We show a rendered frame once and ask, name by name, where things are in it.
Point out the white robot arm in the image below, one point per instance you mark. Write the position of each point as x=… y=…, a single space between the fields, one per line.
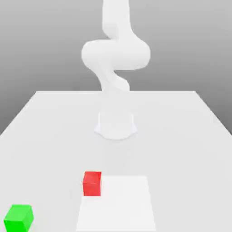
x=116 y=54

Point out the small red cube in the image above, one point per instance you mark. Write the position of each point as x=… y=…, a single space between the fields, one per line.
x=92 y=184

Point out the small green cube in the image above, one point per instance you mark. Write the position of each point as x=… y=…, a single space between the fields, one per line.
x=18 y=218

